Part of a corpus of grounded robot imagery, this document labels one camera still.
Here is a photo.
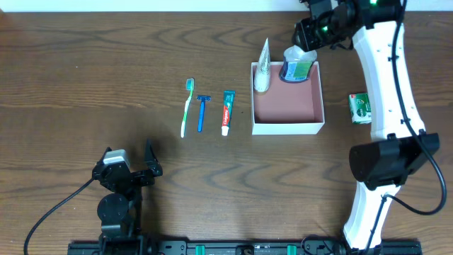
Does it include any clear soap pump bottle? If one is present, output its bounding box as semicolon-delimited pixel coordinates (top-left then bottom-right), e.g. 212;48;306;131
279;45;317;83

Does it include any green soap bar box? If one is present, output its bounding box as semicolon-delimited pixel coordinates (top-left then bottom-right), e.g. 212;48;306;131
348;93;372;124

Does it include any white lotion tube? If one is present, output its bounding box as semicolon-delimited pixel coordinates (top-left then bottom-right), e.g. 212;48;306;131
253;39;271;93

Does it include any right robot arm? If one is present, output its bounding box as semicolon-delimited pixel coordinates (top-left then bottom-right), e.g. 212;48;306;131
292;0;440;254

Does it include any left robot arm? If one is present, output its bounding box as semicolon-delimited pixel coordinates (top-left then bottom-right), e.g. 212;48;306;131
92;140;163;238

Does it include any blue disposable razor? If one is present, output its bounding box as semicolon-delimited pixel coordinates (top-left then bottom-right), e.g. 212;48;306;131
197;95;212;132

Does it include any green white toothbrush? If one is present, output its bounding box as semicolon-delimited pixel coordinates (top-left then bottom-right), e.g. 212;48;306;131
180;77;195;138

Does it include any white box pink interior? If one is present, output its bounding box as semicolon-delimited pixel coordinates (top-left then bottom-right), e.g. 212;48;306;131
251;62;325;135

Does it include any green red toothpaste tube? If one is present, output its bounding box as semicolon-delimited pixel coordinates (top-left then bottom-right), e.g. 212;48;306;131
222;90;236;136

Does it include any right black cable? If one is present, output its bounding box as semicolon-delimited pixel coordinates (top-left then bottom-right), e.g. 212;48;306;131
364;0;448;254

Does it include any black cable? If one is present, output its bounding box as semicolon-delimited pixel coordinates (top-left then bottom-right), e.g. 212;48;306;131
364;0;448;254
23;176;96;255

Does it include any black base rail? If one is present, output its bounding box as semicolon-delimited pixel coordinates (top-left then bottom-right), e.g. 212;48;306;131
67;237;423;255

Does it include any left black cable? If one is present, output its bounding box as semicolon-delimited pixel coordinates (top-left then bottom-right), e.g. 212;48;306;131
23;176;96;255

